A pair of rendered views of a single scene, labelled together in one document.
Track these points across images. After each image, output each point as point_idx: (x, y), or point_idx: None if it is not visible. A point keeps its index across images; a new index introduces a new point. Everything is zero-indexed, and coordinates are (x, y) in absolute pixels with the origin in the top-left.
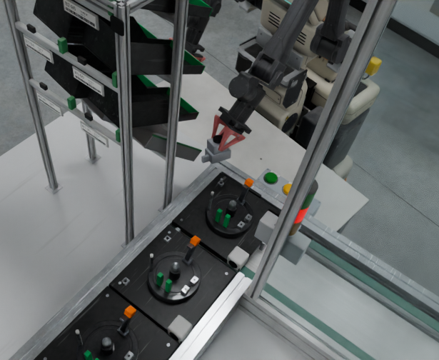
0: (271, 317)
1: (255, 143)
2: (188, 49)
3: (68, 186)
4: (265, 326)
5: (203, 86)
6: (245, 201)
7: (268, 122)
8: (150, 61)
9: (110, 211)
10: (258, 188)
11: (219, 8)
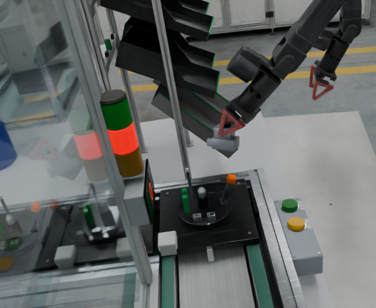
0: None
1: (342, 189)
2: (315, 73)
3: (152, 153)
4: None
5: (343, 129)
6: (231, 205)
7: None
8: (134, 2)
9: (154, 179)
10: (268, 208)
11: (355, 33)
